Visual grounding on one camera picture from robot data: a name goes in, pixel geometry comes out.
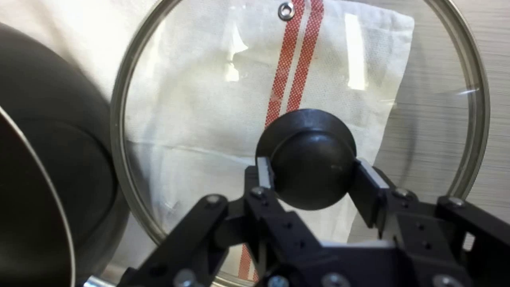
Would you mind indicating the black cooking pot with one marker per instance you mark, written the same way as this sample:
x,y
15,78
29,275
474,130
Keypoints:
x,y
58,161

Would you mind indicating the white towel with red stripes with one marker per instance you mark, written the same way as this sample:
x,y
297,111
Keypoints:
x,y
96,30

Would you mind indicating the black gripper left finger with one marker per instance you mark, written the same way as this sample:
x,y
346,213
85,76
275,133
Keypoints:
x,y
224,240

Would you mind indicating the glass lid with black knob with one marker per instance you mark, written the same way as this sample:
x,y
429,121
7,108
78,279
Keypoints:
x,y
311,161

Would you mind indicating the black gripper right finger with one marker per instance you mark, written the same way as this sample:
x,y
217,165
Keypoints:
x,y
456,234

